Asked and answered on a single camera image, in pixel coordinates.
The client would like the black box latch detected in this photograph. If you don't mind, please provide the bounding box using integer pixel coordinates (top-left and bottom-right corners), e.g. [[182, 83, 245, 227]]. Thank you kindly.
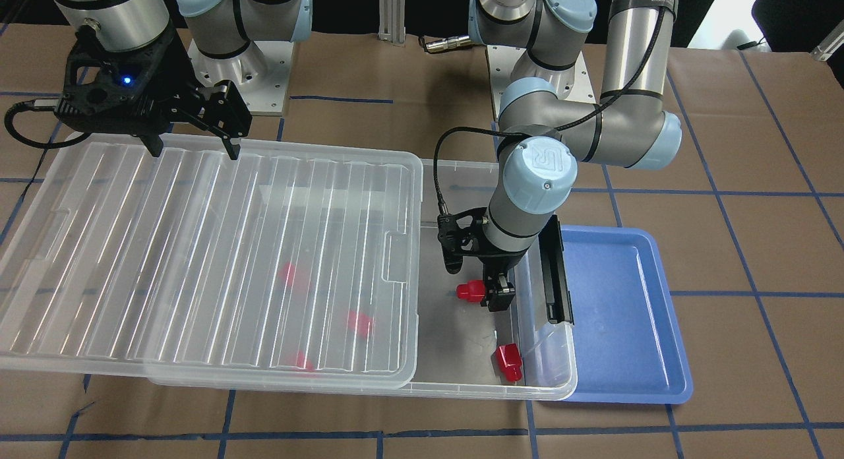
[[537, 214, 574, 324]]

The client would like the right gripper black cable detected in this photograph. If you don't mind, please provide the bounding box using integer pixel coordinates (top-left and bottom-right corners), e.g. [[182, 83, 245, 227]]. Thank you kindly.
[[3, 98, 90, 150]]

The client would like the silver cable connector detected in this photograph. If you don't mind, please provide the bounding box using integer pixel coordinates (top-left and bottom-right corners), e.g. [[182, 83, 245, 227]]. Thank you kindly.
[[418, 35, 475, 55]]

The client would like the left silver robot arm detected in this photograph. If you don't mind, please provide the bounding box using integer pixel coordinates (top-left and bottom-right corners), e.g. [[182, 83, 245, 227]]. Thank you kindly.
[[432, 0, 682, 312]]

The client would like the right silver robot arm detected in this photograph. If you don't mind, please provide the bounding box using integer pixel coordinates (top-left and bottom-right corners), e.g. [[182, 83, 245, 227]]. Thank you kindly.
[[51, 0, 313, 160]]

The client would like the red block from tray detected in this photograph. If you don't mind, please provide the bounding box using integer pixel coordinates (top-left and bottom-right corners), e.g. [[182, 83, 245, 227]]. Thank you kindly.
[[456, 280, 487, 303]]

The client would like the red block upper middle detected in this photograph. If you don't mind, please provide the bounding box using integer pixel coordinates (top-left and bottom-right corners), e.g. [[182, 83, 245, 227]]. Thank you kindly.
[[276, 262, 311, 293]]

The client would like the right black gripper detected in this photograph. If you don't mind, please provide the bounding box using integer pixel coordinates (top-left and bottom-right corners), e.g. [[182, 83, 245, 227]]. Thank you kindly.
[[55, 22, 253, 160]]

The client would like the red block near latch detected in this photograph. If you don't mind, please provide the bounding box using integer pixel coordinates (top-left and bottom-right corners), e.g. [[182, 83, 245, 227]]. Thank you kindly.
[[493, 343, 524, 383]]

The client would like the aluminium frame post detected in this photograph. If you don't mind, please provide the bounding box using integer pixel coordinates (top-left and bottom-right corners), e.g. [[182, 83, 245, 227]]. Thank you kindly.
[[377, 0, 406, 46]]

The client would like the clear plastic box lid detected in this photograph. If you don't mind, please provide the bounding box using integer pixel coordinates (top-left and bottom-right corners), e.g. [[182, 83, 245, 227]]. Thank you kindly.
[[1, 135, 424, 392]]

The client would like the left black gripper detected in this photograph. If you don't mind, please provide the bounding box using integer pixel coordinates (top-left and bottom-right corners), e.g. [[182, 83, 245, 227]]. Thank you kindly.
[[437, 207, 528, 313]]

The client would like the clear plastic storage box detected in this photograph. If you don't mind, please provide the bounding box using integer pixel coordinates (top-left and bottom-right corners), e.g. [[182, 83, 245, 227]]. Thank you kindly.
[[133, 153, 576, 399]]

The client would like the blue plastic tray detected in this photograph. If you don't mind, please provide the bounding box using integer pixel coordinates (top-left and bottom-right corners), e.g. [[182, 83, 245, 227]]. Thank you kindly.
[[561, 226, 694, 405]]

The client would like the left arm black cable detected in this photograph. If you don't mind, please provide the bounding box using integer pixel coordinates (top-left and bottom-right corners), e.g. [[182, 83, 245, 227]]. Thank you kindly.
[[433, 11, 668, 217]]

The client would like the red block centre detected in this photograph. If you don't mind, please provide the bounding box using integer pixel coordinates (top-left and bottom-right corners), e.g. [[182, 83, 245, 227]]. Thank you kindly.
[[347, 311, 374, 340]]

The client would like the red block front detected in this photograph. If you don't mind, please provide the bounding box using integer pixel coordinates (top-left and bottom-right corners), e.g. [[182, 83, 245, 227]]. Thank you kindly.
[[287, 351, 317, 374]]

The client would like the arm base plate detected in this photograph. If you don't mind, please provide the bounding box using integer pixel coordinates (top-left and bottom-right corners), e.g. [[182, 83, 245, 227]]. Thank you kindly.
[[188, 41, 297, 116], [486, 46, 597, 121]]

